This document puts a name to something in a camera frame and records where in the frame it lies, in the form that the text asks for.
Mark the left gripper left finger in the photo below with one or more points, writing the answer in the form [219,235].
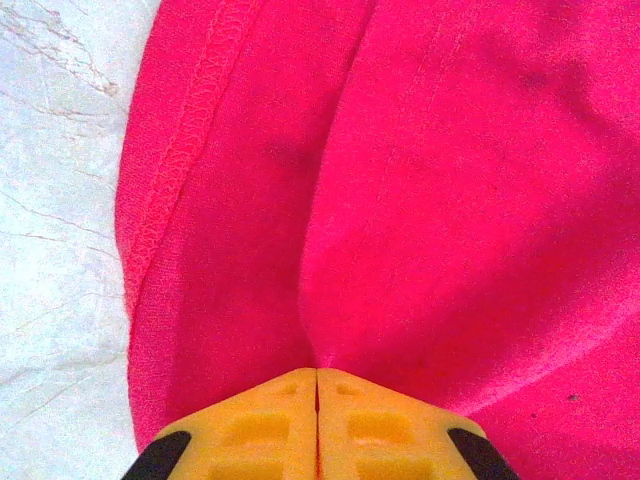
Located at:
[255,435]

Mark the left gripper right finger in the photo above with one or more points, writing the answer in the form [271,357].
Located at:
[385,435]

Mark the red t-shirt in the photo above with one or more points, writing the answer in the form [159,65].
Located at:
[425,200]

